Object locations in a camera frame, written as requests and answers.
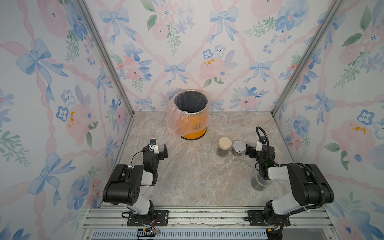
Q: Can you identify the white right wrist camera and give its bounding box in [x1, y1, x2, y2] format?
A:
[256, 136, 267, 152]

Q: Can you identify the aluminium frame rail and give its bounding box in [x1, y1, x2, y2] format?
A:
[78, 205, 341, 240]

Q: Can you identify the glass jar with tea leaves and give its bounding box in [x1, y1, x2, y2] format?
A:
[217, 146, 230, 157]

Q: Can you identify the right aluminium corner post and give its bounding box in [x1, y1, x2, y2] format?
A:
[271, 0, 345, 117]

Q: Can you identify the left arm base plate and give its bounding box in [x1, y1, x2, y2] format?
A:
[122, 210, 170, 227]

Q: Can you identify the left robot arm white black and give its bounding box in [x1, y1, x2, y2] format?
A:
[103, 144, 168, 227]

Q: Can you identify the left aluminium corner post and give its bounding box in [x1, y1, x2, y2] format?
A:
[74, 0, 134, 117]

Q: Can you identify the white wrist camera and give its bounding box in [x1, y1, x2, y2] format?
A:
[256, 136, 267, 152]
[149, 138, 159, 154]

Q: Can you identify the beige jar lid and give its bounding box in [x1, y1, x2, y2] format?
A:
[218, 137, 232, 151]

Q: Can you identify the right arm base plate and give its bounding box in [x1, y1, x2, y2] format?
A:
[244, 210, 285, 228]

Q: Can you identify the aluminium corner post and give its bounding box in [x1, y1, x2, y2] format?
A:
[271, 0, 345, 117]
[74, 0, 134, 117]

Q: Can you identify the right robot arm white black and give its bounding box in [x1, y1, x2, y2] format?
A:
[245, 144, 335, 226]

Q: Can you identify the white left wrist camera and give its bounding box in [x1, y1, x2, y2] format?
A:
[149, 138, 159, 154]

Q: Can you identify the black corrugated cable conduit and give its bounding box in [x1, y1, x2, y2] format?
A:
[255, 126, 326, 211]

